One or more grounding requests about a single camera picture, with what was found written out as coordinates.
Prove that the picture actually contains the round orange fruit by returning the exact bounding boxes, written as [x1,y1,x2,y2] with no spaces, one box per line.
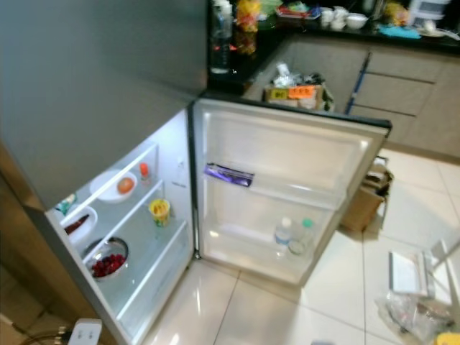
[116,177,135,195]

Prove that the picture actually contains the white cup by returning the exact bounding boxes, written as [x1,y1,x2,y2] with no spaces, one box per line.
[320,7,346,29]

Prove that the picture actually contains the teal cloth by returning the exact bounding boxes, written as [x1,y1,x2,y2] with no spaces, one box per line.
[377,25,414,38]

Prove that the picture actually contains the brown paper bag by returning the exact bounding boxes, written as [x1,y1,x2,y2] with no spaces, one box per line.
[339,162,395,232]

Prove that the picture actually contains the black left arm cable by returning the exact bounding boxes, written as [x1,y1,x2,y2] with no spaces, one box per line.
[29,328,73,345]

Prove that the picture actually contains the metal bowl red berries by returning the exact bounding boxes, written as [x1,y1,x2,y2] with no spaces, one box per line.
[83,237,130,280]

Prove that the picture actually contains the white plate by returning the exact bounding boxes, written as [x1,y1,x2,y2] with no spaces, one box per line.
[90,169,137,203]

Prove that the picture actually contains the white kitchen appliance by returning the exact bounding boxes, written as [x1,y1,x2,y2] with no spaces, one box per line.
[410,0,450,26]

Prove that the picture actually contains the clear plastic bag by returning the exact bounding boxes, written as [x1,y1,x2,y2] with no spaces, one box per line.
[385,291,460,345]

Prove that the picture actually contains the beige kitchen cabinet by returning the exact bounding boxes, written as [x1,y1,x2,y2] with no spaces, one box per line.
[248,32,460,155]

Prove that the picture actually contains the yellow instant noodle cup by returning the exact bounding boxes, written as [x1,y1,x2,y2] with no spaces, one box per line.
[148,199,172,227]

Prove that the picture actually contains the white flat tray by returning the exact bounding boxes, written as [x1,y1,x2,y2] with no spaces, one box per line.
[388,249,436,297]

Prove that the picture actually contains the clear water bottle white cap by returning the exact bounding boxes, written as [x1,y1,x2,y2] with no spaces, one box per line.
[275,217,294,252]

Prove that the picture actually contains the colourful snack packet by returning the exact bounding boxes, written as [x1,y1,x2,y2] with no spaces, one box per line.
[234,0,262,55]

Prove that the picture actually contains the grey two-door fridge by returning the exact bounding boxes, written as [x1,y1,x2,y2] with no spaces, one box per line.
[0,0,393,345]

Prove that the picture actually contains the blue stick handle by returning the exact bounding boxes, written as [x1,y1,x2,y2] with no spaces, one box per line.
[345,50,374,116]

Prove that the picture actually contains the white bowl dark food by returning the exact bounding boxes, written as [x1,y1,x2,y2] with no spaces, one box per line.
[63,206,98,245]

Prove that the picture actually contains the clear plastic bottle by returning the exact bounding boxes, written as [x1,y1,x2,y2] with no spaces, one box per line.
[212,4,234,75]

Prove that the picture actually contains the small white bowl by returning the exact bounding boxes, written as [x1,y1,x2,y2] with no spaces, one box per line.
[345,13,369,29]

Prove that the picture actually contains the clear water bottle teal cap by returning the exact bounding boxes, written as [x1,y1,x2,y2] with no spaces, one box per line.
[287,218,317,257]

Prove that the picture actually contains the cardboard box with rubbish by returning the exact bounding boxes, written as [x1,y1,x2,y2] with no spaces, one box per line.
[262,63,335,112]

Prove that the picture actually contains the purple snack package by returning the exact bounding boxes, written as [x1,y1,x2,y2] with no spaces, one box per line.
[203,163,254,188]

